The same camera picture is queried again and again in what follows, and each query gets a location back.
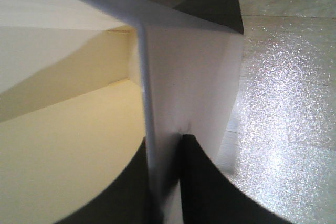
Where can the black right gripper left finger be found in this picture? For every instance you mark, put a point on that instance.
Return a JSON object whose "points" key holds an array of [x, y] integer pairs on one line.
{"points": [[125, 200]]}

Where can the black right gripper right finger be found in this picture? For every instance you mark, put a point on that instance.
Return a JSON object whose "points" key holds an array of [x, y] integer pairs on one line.
{"points": [[209, 197]]}

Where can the white plastic trash bin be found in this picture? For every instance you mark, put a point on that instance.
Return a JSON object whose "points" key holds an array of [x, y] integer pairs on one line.
{"points": [[84, 82]]}

